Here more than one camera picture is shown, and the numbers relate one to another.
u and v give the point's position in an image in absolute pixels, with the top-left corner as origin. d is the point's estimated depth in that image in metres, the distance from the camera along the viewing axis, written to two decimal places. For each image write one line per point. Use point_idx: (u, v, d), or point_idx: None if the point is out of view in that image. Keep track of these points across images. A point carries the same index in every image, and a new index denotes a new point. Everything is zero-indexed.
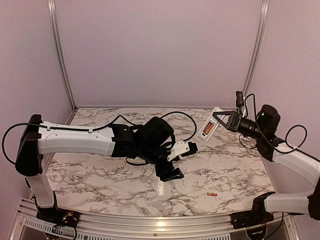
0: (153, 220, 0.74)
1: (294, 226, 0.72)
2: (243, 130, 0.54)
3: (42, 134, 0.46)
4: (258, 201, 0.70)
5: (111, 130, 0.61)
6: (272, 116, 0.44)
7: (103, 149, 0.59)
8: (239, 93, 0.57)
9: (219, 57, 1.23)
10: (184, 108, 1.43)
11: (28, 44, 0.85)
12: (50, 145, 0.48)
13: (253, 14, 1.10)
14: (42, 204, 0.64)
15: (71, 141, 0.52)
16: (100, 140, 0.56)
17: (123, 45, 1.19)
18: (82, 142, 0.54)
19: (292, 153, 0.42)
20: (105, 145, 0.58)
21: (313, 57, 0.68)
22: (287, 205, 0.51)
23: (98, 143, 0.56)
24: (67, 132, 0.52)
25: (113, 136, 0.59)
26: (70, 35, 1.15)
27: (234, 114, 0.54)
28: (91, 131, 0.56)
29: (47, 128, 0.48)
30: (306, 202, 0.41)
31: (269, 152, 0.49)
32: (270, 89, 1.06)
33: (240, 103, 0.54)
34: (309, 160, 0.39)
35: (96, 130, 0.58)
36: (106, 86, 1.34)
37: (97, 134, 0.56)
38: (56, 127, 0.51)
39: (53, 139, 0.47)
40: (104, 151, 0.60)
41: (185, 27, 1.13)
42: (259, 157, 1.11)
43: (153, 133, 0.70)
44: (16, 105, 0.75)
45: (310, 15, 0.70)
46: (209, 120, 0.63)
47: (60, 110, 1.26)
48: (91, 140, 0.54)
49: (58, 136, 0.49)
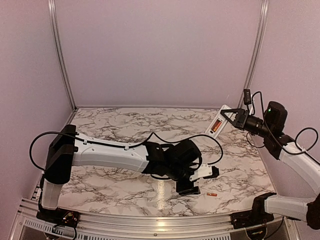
0: (153, 220, 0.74)
1: (295, 227, 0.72)
2: (250, 128, 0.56)
3: (80, 147, 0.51)
4: (258, 201, 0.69)
5: (144, 149, 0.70)
6: (280, 111, 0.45)
7: (136, 166, 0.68)
8: (246, 91, 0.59)
9: (220, 57, 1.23)
10: (185, 108, 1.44)
11: (28, 44, 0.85)
12: (84, 157, 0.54)
13: (254, 14, 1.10)
14: (45, 205, 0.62)
15: (108, 156, 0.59)
16: (134, 157, 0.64)
17: (123, 45, 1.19)
18: (116, 158, 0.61)
19: (299, 157, 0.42)
20: (136, 162, 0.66)
21: (313, 56, 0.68)
22: (287, 207, 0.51)
23: (130, 159, 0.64)
24: (101, 147, 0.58)
25: (146, 155, 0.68)
26: (69, 35, 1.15)
27: (241, 111, 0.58)
28: (126, 148, 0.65)
29: (84, 141, 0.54)
30: (305, 209, 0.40)
31: (276, 150, 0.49)
32: (270, 89, 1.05)
33: (248, 101, 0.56)
34: (316, 167, 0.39)
35: (131, 147, 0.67)
36: (106, 86, 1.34)
37: (132, 152, 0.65)
38: (92, 141, 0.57)
39: (89, 153, 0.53)
40: (136, 168, 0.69)
41: (185, 27, 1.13)
42: (260, 157, 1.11)
43: (183, 154, 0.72)
44: (16, 104, 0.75)
45: (310, 14, 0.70)
46: (217, 118, 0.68)
47: (60, 110, 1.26)
48: (127, 156, 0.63)
49: (94, 150, 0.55)
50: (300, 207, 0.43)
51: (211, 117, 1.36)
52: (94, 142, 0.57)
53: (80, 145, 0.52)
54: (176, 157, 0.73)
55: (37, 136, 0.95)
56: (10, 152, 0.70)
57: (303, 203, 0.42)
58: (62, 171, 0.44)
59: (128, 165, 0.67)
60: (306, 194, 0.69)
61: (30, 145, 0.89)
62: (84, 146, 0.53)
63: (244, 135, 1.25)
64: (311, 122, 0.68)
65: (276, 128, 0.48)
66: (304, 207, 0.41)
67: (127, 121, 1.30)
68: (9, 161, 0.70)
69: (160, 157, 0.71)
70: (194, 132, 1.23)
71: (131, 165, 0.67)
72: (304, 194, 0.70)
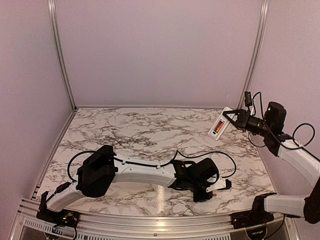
0: (153, 220, 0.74)
1: (294, 227, 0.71)
2: (251, 128, 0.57)
3: (120, 168, 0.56)
4: (259, 200, 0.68)
5: (172, 167, 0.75)
6: (278, 110, 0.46)
7: (164, 182, 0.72)
8: (248, 93, 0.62)
9: (219, 57, 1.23)
10: (184, 108, 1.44)
11: (28, 45, 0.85)
12: (123, 176, 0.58)
13: (253, 14, 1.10)
14: (50, 206, 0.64)
15: (144, 174, 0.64)
16: (164, 175, 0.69)
17: (123, 45, 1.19)
18: (149, 175, 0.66)
19: (296, 151, 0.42)
20: (167, 179, 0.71)
21: (313, 57, 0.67)
22: (285, 206, 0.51)
23: (162, 177, 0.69)
24: (136, 166, 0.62)
25: (174, 173, 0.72)
26: (69, 35, 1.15)
27: (243, 112, 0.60)
28: (158, 167, 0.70)
29: (123, 162, 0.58)
30: (303, 204, 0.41)
31: (275, 147, 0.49)
32: (270, 89, 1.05)
33: (249, 102, 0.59)
34: (312, 160, 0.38)
35: (162, 166, 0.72)
36: (106, 86, 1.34)
37: (162, 170, 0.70)
38: (129, 161, 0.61)
39: (127, 173, 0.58)
40: (164, 184, 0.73)
41: (185, 27, 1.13)
42: (260, 157, 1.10)
43: (204, 171, 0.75)
44: (16, 105, 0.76)
45: (310, 14, 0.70)
46: (220, 119, 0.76)
47: (60, 110, 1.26)
48: (159, 175, 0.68)
49: (131, 170, 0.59)
50: (299, 203, 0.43)
51: (210, 117, 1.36)
52: (131, 162, 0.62)
53: (119, 165, 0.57)
54: (198, 175, 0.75)
55: (37, 136, 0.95)
56: (9, 152, 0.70)
57: (301, 198, 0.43)
58: (99, 187, 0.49)
59: (157, 182, 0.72)
60: (305, 193, 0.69)
61: (31, 146, 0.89)
62: (123, 166, 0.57)
63: (244, 135, 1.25)
64: (311, 122, 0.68)
65: (276, 126, 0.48)
66: (301, 203, 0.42)
67: (127, 121, 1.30)
68: (8, 161, 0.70)
69: (184, 173, 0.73)
70: (194, 132, 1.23)
71: (160, 182, 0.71)
72: (305, 192, 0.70)
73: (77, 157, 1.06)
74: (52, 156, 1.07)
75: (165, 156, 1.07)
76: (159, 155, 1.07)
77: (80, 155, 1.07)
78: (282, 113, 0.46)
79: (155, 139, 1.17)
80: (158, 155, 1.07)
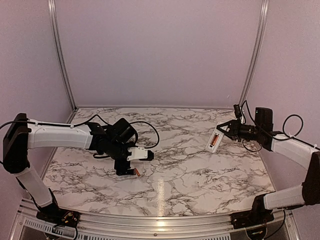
0: (153, 219, 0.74)
1: (294, 226, 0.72)
2: (243, 133, 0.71)
3: (33, 128, 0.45)
4: (258, 200, 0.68)
5: (88, 127, 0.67)
6: (265, 110, 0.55)
7: (82, 143, 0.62)
8: (237, 106, 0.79)
9: (219, 57, 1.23)
10: (185, 108, 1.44)
11: (27, 42, 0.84)
12: (39, 139, 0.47)
13: (253, 14, 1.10)
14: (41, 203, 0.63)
15: (59, 135, 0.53)
16: (81, 134, 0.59)
17: (123, 44, 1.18)
18: (65, 136, 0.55)
19: (287, 141, 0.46)
20: (84, 138, 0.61)
21: (312, 57, 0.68)
22: (284, 204, 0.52)
23: (79, 137, 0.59)
24: (51, 127, 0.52)
25: (90, 130, 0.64)
26: (68, 34, 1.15)
27: (235, 122, 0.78)
28: (72, 126, 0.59)
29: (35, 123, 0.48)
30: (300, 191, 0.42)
31: (268, 143, 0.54)
32: (270, 88, 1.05)
33: (238, 113, 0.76)
34: (302, 144, 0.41)
35: (76, 126, 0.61)
36: (106, 86, 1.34)
37: (76, 129, 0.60)
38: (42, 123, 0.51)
39: (43, 133, 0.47)
40: (82, 146, 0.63)
41: (184, 27, 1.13)
42: (259, 158, 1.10)
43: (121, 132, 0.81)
44: (16, 105, 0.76)
45: (310, 13, 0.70)
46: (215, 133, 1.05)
47: (60, 110, 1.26)
48: (74, 134, 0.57)
49: (46, 130, 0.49)
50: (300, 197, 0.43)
51: (211, 117, 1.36)
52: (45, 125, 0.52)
53: (33, 127, 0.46)
54: (116, 134, 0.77)
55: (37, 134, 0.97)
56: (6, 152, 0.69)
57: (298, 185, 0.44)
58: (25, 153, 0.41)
59: (73, 146, 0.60)
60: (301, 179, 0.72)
61: None
62: (36, 127, 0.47)
63: None
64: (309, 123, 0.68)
65: (266, 124, 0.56)
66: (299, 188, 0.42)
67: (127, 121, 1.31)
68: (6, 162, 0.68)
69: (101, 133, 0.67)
70: (194, 132, 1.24)
71: (77, 144, 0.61)
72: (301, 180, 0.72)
73: (77, 157, 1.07)
74: (53, 156, 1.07)
75: (165, 156, 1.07)
76: (159, 155, 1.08)
77: (80, 155, 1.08)
78: (269, 113, 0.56)
79: (155, 140, 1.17)
80: (158, 155, 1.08)
